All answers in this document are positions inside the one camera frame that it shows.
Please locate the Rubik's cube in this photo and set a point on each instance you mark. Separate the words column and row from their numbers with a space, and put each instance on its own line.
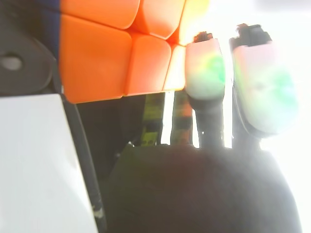
column 97, row 60

